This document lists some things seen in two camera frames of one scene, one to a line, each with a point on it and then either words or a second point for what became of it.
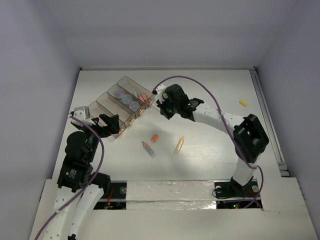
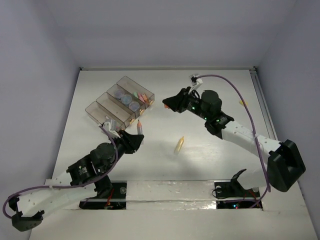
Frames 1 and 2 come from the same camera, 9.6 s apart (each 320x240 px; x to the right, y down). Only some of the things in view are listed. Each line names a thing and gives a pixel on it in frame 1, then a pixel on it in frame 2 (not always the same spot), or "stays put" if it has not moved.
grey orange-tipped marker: (148, 149) → (139, 127)
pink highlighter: (141, 97) stays put
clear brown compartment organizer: (126, 98) stays put
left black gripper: (100, 125) → (125, 141)
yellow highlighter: (179, 144) stays put
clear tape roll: (119, 94) stays put
